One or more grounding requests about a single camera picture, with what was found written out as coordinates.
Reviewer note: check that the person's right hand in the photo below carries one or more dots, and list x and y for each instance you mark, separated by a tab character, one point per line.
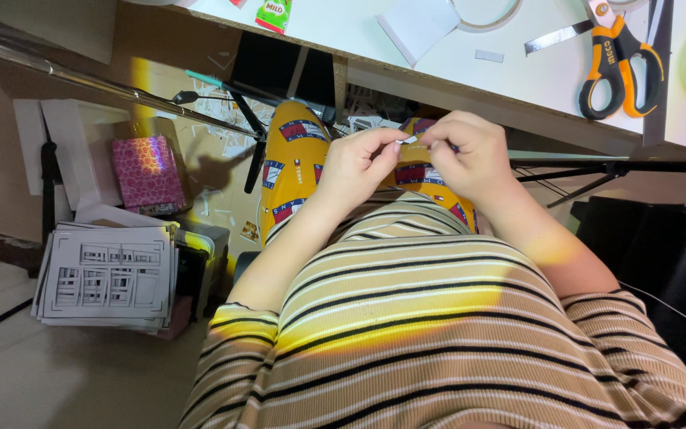
474	161

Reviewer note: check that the black bag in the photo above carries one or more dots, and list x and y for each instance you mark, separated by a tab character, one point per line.
658	268

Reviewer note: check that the stack of cut white sheets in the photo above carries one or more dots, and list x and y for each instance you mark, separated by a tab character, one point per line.
108	277

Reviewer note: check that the clear tape roll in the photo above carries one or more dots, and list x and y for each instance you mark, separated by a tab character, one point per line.
489	15

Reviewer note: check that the small white paper piece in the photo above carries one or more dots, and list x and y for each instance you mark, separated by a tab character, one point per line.
409	140

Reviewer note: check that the dark grey ruler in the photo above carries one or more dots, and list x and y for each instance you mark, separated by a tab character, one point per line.
655	77

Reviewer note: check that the yellow printed trousers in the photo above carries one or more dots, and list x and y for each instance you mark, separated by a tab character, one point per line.
295	173

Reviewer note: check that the small grey paper strip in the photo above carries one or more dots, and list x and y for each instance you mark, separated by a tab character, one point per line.
489	56

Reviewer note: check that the pink patterned box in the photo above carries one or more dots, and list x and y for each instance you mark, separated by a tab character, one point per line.
147	173

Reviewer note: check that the green drink carton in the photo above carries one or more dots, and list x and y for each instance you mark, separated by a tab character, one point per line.
273	14

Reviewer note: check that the person's left hand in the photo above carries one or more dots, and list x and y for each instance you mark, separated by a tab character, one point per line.
352	170

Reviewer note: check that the folded white paper sheet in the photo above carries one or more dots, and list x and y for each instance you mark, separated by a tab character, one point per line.
417	27

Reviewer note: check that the orange and black scissors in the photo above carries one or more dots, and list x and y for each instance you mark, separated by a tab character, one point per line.
617	56

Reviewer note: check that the white foam boards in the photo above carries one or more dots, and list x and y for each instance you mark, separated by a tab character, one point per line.
72	149

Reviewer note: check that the striped beige shirt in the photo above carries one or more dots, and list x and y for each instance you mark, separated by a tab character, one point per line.
450	333

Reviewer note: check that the black tripod stand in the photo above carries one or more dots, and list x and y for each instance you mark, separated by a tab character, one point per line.
242	119

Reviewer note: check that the black light stand legs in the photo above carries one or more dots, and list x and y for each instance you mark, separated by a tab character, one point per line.
605	170

